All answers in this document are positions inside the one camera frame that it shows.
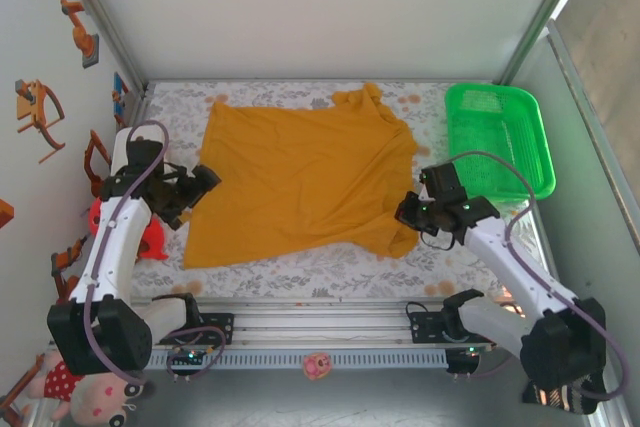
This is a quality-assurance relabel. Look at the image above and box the yellow t-shirt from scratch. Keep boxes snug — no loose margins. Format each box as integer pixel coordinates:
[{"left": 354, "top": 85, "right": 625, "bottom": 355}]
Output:
[{"left": 182, "top": 81, "right": 420, "bottom": 271}]

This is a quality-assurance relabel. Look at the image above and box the red shark plush toy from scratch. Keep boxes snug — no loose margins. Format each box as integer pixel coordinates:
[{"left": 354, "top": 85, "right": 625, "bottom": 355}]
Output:
[{"left": 88, "top": 196, "right": 170, "bottom": 262}]

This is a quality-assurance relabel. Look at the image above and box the white tissue box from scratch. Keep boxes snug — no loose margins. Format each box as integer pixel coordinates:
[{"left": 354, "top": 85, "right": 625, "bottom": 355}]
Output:
[{"left": 110, "top": 129, "right": 171, "bottom": 183}]

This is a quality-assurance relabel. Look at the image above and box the green plastic basket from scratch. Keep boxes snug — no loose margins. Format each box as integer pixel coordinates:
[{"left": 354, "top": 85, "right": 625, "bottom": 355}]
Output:
[{"left": 444, "top": 84, "right": 557, "bottom": 202}]

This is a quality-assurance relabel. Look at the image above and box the floral table mat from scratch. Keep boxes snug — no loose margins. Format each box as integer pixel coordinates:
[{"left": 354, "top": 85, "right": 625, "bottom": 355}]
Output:
[{"left": 97, "top": 79, "right": 559, "bottom": 301}]

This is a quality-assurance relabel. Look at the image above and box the small circuit board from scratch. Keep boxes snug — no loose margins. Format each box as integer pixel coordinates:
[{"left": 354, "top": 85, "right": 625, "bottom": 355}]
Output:
[
  {"left": 169, "top": 349, "right": 209, "bottom": 366},
  {"left": 447, "top": 345, "right": 485, "bottom": 374}
]

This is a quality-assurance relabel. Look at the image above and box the small pink round toy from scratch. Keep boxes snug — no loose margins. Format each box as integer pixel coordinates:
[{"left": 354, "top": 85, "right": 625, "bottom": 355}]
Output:
[{"left": 302, "top": 352, "right": 333, "bottom": 381}]

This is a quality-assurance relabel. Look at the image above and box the pink frog plush toy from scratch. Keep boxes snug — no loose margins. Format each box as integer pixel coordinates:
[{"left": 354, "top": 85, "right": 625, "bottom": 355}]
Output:
[{"left": 27, "top": 359, "right": 146, "bottom": 427}]

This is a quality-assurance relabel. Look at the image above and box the black white striped sock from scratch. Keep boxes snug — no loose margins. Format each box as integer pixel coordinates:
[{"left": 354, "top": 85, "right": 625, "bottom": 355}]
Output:
[{"left": 522, "top": 379, "right": 611, "bottom": 416}]

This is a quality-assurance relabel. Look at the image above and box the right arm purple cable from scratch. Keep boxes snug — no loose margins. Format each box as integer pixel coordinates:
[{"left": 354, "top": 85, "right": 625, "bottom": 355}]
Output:
[{"left": 449, "top": 150, "right": 629, "bottom": 401}]

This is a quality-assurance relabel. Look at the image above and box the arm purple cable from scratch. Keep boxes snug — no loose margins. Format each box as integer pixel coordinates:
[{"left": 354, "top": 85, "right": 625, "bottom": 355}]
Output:
[
  {"left": 449, "top": 150, "right": 629, "bottom": 401},
  {"left": 83, "top": 119, "right": 226, "bottom": 386}
]

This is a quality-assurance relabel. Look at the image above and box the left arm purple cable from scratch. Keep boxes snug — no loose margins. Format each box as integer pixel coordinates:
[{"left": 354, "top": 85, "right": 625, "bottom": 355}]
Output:
[{"left": 83, "top": 119, "right": 226, "bottom": 386}]

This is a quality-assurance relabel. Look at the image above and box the blue orange wall sticker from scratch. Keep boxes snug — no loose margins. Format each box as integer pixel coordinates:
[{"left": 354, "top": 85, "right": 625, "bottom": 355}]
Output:
[{"left": 112, "top": 71, "right": 130, "bottom": 128}]

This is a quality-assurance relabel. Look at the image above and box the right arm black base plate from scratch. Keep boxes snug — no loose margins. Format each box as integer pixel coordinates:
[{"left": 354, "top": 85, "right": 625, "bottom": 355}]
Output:
[{"left": 409, "top": 311, "right": 499, "bottom": 346}]

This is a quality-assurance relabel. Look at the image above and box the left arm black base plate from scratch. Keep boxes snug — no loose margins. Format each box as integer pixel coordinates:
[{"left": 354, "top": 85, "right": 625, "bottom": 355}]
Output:
[{"left": 144, "top": 312, "right": 235, "bottom": 346}]

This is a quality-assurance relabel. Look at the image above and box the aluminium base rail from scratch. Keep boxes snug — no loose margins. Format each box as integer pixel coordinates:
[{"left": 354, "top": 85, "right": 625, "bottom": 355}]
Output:
[{"left": 49, "top": 296, "right": 601, "bottom": 348}]

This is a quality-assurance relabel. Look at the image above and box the orange grey gripper wall sticker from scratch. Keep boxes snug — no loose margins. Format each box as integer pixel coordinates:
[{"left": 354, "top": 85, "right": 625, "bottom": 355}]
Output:
[{"left": 14, "top": 79, "right": 67, "bottom": 164}]

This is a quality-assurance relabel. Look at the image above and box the grey slotted cable duct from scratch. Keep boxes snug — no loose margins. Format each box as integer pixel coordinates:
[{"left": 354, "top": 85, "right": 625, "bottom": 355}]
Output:
[{"left": 89, "top": 349, "right": 449, "bottom": 369}]

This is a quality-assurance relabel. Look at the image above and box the aluminium frame post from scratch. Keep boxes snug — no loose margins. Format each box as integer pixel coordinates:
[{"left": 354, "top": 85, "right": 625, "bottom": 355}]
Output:
[
  {"left": 57, "top": 0, "right": 149, "bottom": 93},
  {"left": 499, "top": 0, "right": 599, "bottom": 87}
]

